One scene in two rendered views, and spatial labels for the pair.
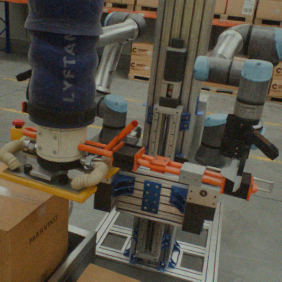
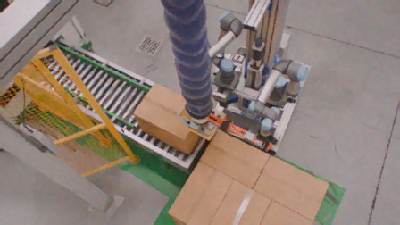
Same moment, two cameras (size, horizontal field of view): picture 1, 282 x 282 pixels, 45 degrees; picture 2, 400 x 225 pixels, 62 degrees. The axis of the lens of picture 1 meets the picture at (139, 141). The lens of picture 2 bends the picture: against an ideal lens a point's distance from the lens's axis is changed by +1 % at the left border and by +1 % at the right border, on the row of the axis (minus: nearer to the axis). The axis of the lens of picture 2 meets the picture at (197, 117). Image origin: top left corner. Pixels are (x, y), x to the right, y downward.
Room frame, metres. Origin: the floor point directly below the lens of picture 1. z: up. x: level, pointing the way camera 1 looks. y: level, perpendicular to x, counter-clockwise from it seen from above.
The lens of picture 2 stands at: (-0.17, -0.21, 3.70)
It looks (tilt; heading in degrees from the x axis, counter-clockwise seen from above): 62 degrees down; 22
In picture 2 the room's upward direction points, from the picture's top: 10 degrees counter-clockwise
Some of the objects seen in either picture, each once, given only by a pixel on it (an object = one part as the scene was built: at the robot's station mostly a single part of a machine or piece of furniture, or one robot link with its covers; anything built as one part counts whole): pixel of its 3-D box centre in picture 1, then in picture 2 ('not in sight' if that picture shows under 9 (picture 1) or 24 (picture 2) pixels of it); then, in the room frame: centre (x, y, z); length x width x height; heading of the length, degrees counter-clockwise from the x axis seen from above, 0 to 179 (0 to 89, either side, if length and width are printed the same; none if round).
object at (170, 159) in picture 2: not in sight; (100, 120); (1.17, 1.50, 0.50); 2.31 x 0.05 x 0.19; 72
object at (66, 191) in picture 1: (45, 177); (195, 126); (1.00, 0.30, 1.13); 0.34 x 0.10 x 0.05; 72
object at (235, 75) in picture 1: (250, 76); (270, 114); (1.02, -0.30, 1.53); 0.11 x 0.11 x 0.08; 71
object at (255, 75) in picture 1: (254, 81); (266, 125); (0.92, -0.29, 1.54); 0.09 x 0.08 x 0.11; 161
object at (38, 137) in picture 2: not in sight; (41, 139); (0.48, 1.27, 1.62); 0.20 x 0.05 x 0.30; 72
